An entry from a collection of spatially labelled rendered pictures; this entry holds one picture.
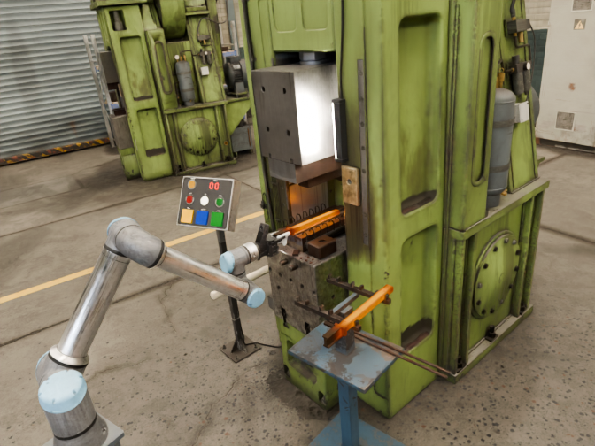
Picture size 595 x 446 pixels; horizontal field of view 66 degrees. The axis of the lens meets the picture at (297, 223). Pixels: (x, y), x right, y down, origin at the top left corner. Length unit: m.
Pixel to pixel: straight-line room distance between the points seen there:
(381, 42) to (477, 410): 1.91
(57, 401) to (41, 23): 8.41
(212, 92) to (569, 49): 4.76
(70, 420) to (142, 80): 5.48
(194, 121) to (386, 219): 5.20
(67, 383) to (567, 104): 6.55
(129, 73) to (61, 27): 3.17
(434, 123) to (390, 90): 0.39
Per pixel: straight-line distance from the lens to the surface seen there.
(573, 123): 7.16
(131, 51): 6.82
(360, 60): 1.89
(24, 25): 9.71
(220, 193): 2.55
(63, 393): 1.86
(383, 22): 1.83
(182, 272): 1.82
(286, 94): 2.03
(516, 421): 2.78
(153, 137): 6.95
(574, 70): 7.10
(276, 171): 2.21
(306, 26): 2.11
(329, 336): 1.66
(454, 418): 2.72
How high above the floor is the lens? 1.97
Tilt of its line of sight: 24 degrees down
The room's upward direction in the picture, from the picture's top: 6 degrees counter-clockwise
